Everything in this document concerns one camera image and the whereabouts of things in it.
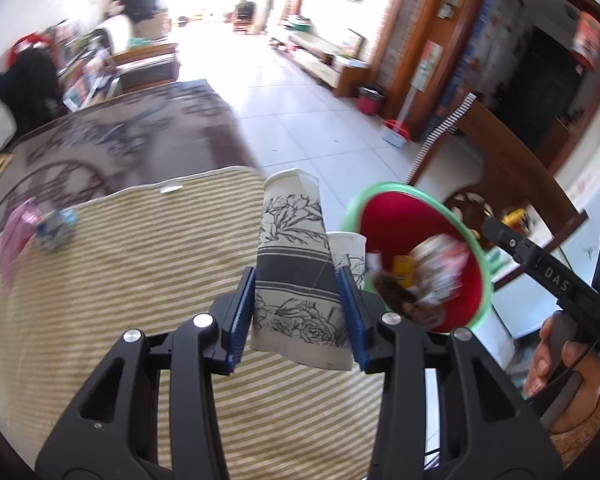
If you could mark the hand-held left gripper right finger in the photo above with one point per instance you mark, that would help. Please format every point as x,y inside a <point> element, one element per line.
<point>352,320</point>

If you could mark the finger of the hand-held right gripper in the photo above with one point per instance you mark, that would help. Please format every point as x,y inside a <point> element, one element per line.
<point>505,237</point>

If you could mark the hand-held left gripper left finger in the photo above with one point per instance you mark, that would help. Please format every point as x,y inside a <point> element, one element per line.
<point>242,320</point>

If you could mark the floral paper cup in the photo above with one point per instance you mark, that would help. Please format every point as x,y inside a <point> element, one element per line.
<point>295,260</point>
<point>347,255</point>

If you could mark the white snack bag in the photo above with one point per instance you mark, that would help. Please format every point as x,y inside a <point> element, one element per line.
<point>440,265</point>

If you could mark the yellow cardboard box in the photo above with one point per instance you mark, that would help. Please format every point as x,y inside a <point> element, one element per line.
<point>404,270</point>

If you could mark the red bucket with green rim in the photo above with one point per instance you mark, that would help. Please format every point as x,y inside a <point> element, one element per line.
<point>405,220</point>

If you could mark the foil wrapper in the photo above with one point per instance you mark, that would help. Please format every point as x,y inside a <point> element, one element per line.
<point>55,230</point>

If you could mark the pink plastic bag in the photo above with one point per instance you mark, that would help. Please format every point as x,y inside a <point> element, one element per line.
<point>17,235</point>

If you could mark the person's right forearm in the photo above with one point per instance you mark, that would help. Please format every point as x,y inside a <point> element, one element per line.
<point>590,435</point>

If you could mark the person's right hand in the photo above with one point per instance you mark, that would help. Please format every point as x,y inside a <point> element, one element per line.
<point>585,385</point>

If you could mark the yellow toy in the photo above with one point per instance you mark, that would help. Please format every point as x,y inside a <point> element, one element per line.
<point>515,221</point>

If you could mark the carved wooden chair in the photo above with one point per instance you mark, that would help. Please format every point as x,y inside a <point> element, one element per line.
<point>510,160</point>

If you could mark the striped yellow mat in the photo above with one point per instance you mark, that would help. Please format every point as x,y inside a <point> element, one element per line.
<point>130,260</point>

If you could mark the red dustpan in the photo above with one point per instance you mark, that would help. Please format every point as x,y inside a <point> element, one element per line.
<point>397,132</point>

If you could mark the red floor bin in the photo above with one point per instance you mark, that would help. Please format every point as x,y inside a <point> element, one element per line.
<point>370,102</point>

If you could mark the patterned grey table cover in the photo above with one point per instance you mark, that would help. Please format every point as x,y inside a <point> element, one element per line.
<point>130,130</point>

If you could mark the framed picture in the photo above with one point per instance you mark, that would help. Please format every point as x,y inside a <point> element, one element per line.
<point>354,42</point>

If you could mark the long television cabinet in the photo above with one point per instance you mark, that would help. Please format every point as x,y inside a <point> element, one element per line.
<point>325,65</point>

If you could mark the wooden sofa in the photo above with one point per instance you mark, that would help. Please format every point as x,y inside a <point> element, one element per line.
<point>145,67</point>

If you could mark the magazine rack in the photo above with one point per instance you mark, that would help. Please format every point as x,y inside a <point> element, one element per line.
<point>85,70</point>

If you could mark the wooden dining chair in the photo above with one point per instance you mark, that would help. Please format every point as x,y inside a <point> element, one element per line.
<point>245,15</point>

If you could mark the black jacket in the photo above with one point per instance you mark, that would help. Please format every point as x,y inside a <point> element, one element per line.
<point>30,85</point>

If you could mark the black clothes pile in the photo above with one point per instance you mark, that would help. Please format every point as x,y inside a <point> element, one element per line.
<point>140,5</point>

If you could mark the red bag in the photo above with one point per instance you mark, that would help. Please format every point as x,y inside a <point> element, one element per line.
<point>22,45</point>

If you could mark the red wall hanging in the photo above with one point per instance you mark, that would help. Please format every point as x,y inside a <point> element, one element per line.
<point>587,40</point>

